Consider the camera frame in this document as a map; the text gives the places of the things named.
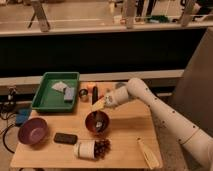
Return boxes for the white can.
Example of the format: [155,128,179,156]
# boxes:
[73,140,95,159]

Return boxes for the black cables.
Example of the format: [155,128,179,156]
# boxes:
[0,99,21,154]

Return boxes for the red bowl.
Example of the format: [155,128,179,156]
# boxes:
[85,111,109,134]

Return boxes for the purple bowl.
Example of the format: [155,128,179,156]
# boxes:
[18,118,48,145]

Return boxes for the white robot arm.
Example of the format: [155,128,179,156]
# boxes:
[104,78,213,171]

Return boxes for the black and white brush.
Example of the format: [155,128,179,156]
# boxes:
[92,86,104,132]

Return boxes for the beige wooden spatula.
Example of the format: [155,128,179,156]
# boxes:
[137,138,160,170]

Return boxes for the grey sponge block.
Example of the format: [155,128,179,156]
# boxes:
[64,87,74,102]

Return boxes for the white cloth piece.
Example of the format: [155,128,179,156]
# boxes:
[52,81,67,92]

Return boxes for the dark grape bunch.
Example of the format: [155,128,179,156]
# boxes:
[94,139,111,159]

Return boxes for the black rectangular block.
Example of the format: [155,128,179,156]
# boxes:
[54,133,78,145]

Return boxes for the green plastic tray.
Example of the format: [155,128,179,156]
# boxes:
[31,72,79,113]

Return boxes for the small metal cup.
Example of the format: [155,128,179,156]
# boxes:
[78,89,89,102]

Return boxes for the orange fruit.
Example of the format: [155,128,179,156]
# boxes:
[86,82,97,93]

